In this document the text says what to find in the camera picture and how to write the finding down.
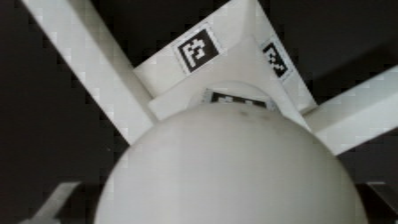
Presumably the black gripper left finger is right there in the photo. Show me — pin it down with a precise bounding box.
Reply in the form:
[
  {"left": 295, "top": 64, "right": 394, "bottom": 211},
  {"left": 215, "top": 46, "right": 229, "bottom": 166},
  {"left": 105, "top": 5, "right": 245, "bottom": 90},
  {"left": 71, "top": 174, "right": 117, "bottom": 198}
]
[{"left": 18, "top": 182, "right": 96, "bottom": 224}]

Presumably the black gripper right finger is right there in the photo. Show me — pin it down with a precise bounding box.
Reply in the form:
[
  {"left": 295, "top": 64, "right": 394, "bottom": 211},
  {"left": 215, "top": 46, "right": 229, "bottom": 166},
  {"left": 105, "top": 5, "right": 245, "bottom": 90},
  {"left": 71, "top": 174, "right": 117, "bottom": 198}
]
[{"left": 361, "top": 182, "right": 398, "bottom": 224}]

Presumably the white lamp bulb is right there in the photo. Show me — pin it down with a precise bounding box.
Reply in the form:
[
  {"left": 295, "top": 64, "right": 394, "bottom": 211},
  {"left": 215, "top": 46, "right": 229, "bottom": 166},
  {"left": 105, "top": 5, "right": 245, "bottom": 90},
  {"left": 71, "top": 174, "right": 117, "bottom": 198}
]
[{"left": 94, "top": 93, "right": 368, "bottom": 224}]

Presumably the white lamp base with tags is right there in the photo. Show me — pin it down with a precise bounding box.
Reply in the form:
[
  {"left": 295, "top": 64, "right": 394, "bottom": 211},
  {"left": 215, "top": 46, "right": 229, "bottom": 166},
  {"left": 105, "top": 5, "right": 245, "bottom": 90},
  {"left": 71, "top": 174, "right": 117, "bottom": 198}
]
[{"left": 135, "top": 0, "right": 316, "bottom": 123}]

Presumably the white U-shaped fence frame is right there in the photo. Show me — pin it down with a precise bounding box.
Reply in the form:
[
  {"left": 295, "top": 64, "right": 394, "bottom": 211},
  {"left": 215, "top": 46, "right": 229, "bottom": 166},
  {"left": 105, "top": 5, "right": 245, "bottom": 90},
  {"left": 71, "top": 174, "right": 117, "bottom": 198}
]
[{"left": 21, "top": 0, "right": 398, "bottom": 154}]

